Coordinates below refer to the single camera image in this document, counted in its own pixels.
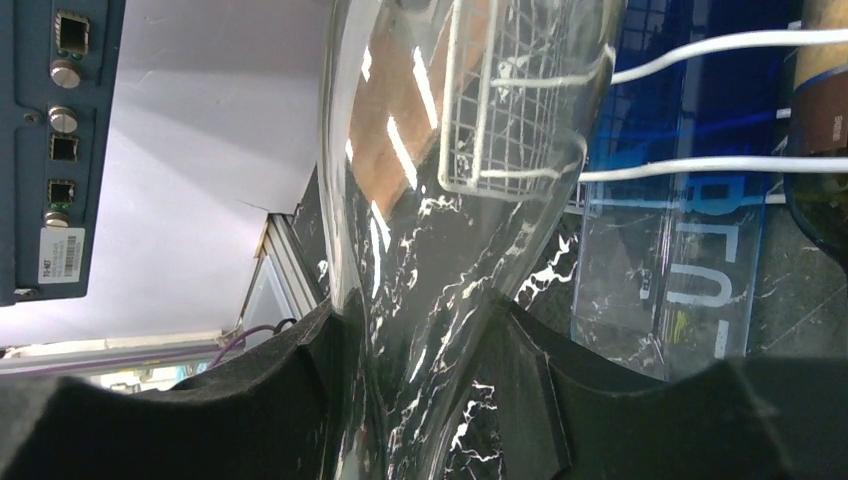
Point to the brown wooden board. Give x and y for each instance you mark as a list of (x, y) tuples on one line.
[(391, 119)]

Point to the white wire wine rack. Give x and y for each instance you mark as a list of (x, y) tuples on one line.
[(522, 133)]

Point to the dark grey flat box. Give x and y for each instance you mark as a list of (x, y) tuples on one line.
[(59, 64)]

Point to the dark green wine bottle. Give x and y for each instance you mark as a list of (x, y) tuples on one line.
[(817, 201)]

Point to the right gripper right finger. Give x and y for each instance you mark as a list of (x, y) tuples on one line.
[(565, 412)]

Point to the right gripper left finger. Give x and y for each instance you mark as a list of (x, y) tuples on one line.
[(265, 414)]

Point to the clear round bottle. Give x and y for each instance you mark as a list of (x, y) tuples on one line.
[(408, 287)]

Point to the blue glass bottle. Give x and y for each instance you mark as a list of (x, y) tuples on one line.
[(667, 263)]

